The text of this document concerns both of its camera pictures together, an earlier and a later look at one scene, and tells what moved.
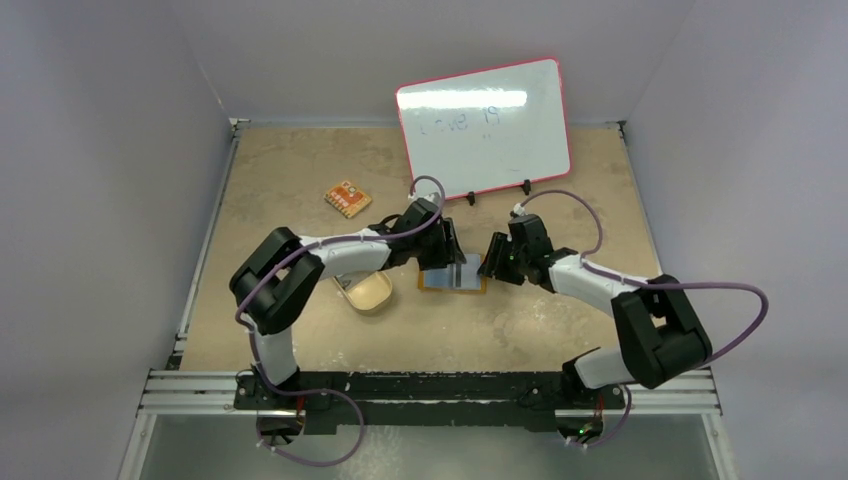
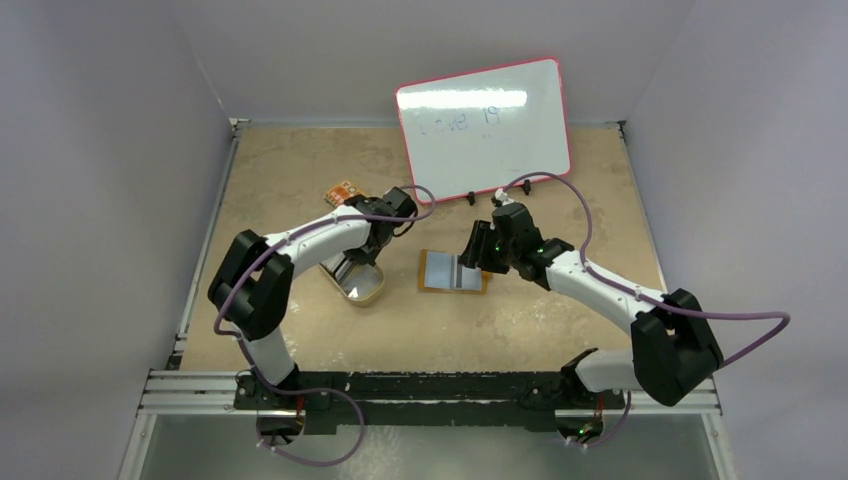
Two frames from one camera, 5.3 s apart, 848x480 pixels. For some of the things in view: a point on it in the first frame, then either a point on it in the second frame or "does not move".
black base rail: x=505 y=400 does not move
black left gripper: x=447 y=251 to x=362 y=257
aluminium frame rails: x=191 y=392 does not move
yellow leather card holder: x=445 y=279 does not move
